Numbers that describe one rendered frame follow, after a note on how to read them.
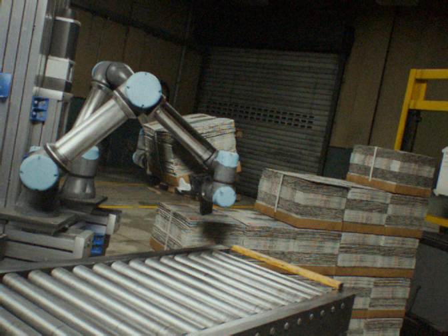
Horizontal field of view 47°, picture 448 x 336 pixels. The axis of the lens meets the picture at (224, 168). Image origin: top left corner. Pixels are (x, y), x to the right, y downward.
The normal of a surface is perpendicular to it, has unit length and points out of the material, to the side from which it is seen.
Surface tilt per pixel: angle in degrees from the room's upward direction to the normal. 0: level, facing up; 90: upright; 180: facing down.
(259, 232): 90
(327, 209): 90
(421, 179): 90
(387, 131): 90
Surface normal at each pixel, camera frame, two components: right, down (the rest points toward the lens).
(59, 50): 0.00, 0.07
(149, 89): 0.33, 0.03
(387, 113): -0.61, -0.06
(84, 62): 0.77, 0.19
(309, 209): 0.50, 0.15
